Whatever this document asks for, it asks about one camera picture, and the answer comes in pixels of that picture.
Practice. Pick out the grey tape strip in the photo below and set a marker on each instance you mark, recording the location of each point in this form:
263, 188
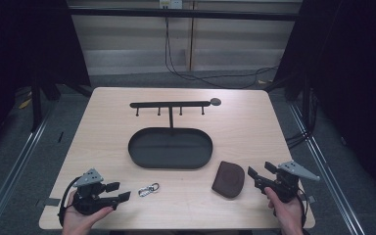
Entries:
49, 202
310, 198

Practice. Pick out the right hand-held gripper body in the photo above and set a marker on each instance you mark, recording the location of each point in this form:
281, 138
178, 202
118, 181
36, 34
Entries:
287, 186

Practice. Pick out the brown leather wallet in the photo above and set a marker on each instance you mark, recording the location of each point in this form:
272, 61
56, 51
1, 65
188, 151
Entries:
228, 179

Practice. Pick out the black stand leg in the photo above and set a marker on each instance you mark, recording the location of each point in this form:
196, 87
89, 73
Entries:
36, 104
305, 104

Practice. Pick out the yellow floor tape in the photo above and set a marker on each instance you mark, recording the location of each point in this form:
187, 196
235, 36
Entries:
25, 103

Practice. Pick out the person's left hand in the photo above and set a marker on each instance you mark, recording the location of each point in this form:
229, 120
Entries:
76, 222

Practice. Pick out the black curtain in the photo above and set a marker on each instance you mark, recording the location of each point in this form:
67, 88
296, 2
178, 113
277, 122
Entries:
26, 42
355, 65

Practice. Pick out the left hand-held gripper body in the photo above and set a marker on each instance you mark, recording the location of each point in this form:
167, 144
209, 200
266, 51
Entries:
89, 178

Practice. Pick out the black key stand with tray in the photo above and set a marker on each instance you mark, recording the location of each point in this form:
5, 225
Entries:
169, 150

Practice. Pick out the black horizontal metal bar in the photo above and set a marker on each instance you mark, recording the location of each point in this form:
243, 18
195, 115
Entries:
127, 12

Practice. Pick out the metal floor rail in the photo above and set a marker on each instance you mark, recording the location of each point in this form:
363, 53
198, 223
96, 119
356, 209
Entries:
326, 173
19, 163

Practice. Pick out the white wall outlet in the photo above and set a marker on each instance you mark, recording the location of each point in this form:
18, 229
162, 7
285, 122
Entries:
170, 3

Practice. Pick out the person's right hand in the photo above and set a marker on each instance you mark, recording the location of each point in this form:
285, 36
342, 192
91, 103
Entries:
289, 217

